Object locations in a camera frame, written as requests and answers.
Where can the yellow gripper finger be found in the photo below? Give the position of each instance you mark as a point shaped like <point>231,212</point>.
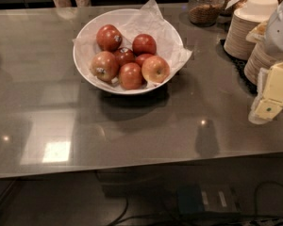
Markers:
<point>257,34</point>
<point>269,101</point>

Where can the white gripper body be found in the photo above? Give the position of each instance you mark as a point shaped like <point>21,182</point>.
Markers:
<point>280,37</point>

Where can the yellow-red apple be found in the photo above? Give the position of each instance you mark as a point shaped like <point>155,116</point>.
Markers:
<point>155,69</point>

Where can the red apple top right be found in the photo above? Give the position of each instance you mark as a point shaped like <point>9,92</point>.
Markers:
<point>144,44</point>

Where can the small red apple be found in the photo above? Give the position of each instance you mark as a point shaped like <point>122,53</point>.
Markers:
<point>141,58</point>

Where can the red apple front center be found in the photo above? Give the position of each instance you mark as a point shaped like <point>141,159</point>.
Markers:
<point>130,76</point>

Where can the dark red center apple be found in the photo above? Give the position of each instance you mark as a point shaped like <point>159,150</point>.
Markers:
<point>124,55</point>

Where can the white ceramic bowl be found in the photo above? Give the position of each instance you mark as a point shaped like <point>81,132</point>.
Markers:
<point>85,38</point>

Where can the red apple top left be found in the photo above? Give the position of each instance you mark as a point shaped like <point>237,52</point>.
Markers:
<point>109,38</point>

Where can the red-yellow apple left front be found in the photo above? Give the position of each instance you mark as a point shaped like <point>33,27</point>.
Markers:
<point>104,66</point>

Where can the paper plate stack rear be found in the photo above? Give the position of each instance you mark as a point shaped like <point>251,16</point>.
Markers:
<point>245,18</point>

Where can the paper plate stack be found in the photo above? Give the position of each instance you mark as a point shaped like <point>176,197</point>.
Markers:
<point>258,59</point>
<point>245,18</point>

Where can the paper plate stack front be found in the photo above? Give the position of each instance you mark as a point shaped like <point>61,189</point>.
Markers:
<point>258,59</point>

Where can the black mat under plates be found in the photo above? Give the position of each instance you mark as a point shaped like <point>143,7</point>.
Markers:
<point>239,66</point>

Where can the glass jar with granola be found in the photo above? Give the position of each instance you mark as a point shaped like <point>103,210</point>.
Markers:
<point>204,12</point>

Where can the black box under table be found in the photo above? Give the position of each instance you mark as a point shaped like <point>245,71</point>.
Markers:
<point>204,199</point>

